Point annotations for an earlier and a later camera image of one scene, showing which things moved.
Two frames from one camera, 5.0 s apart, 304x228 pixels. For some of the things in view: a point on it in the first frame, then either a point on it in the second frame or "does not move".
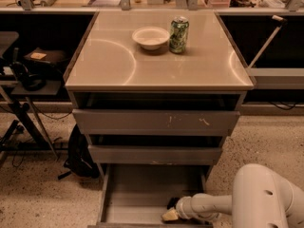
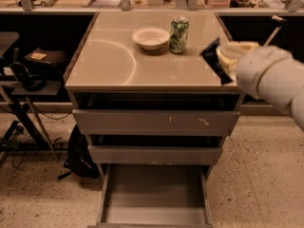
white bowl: x=150 y=38 does not move
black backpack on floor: x=80 y=159 does not move
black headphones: x=29 y=82 does not move
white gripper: x=182 y=206 → x=251 y=69
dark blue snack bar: x=173 y=202 → x=212 y=56
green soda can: x=179 y=35 does not move
